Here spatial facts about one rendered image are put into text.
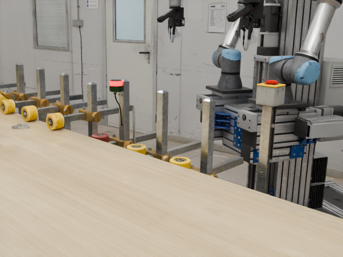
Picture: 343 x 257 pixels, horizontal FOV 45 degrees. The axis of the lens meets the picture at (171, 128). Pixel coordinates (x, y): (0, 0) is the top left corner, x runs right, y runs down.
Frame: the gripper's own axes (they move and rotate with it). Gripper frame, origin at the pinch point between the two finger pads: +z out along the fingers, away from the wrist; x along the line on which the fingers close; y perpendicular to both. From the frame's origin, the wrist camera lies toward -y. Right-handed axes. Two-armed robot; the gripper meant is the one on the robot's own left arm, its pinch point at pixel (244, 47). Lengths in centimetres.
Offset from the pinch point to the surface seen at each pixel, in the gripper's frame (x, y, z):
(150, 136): 38, -29, 47
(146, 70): 348, 76, 47
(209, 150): -19.7, -25.3, 38.3
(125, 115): 26, -46, 33
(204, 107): -18.0, -27.0, 21.6
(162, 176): -31, -49, 42
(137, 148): 1, -48, 41
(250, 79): 220, 149, 45
